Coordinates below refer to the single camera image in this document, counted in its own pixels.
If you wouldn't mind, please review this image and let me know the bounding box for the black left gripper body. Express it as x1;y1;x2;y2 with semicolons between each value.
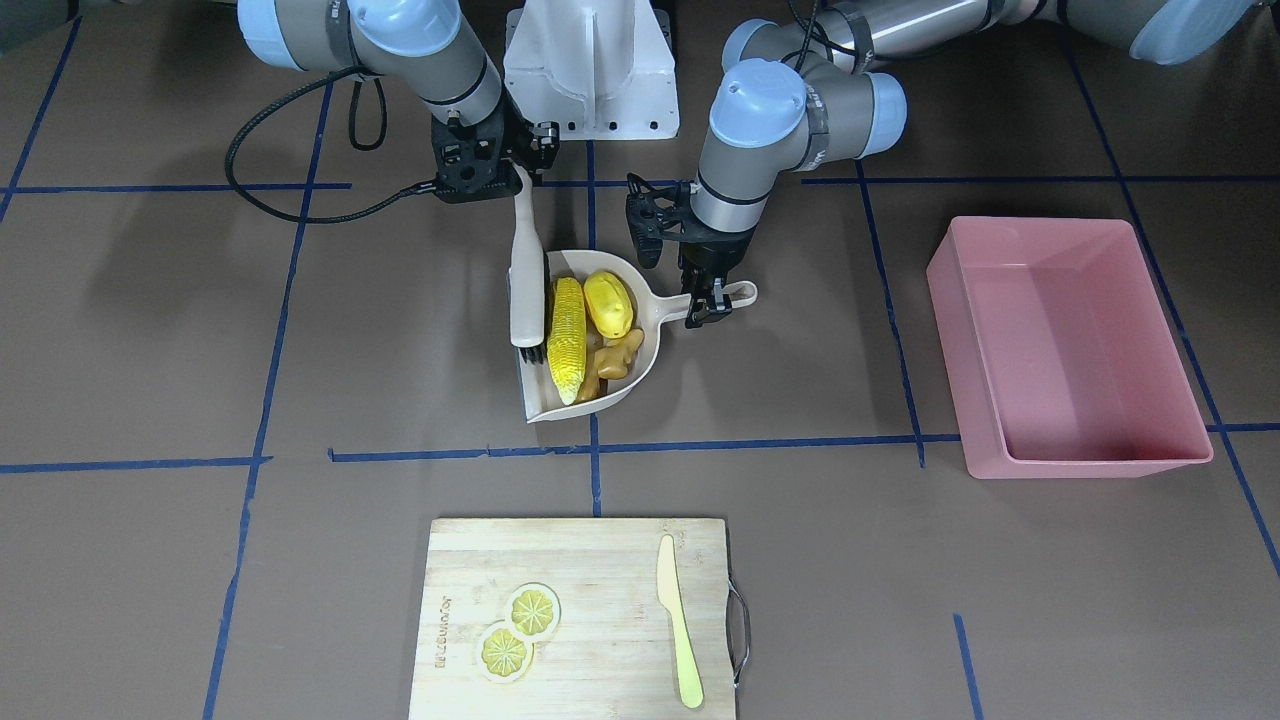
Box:
625;174;755;281

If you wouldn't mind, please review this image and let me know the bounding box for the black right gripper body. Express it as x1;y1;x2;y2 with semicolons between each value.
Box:
430;95;561;204

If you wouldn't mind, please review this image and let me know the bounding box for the yellow toy potato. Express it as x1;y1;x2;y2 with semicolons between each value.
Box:
582;270;634;340

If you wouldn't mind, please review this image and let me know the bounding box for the brown toy ginger root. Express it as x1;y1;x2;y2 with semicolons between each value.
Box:
575;327;645;404

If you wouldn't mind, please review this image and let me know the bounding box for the beige hand brush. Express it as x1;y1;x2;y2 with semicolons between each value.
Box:
508;165;547;364

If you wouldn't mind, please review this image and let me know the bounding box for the yellow toy corn cob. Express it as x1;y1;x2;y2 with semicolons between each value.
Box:
547;275;588;406

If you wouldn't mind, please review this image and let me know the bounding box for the beige plastic dustpan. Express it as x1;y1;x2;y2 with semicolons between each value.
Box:
515;249;759;425

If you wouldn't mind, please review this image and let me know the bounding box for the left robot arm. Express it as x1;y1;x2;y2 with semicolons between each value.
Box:
625;1;1251;329

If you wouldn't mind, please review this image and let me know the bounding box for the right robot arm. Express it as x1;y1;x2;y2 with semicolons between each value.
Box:
234;1;561;204

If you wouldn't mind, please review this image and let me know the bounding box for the pink plastic bin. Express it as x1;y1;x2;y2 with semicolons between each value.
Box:
927;217;1213;479

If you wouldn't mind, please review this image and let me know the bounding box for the yellow plastic knife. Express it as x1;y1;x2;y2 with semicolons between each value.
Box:
655;534;705;708

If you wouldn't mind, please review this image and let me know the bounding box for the bamboo cutting board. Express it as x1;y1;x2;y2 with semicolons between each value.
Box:
408;518;740;719

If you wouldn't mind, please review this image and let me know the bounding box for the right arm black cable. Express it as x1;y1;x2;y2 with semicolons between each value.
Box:
224;68;442;225

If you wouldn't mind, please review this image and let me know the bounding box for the white pillar mount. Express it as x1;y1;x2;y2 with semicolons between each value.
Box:
503;1;680;141

